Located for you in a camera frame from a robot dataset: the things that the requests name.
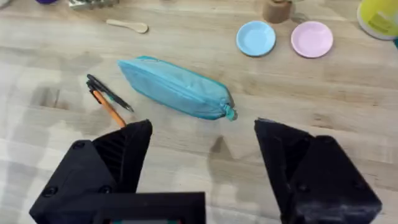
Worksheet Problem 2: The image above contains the turquoise zip pencil bag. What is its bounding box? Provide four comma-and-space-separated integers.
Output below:
117, 55, 238, 122

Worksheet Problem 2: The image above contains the black pen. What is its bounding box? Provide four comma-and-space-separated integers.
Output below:
86, 73, 135, 113

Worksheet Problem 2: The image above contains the yellow-green bowl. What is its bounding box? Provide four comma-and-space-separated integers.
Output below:
356, 0, 398, 41

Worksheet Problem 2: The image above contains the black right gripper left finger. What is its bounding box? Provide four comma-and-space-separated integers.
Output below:
29, 119, 154, 224

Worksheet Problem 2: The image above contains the wooden spoon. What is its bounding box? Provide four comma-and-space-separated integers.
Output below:
106, 19, 149, 34

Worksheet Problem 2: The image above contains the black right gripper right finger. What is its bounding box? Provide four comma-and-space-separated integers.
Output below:
254, 118, 383, 224

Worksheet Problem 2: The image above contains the brown wooden cup stand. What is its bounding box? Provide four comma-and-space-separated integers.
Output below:
262, 0, 294, 24

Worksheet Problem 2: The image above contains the blue plate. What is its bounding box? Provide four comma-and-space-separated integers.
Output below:
236, 20, 277, 58

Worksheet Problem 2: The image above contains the grey metallic box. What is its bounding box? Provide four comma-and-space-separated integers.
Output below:
68, 0, 121, 11

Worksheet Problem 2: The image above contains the orange pen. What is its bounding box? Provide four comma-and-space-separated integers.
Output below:
88, 86, 127, 129

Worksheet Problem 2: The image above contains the pink plate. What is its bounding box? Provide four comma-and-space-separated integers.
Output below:
290, 21, 334, 59

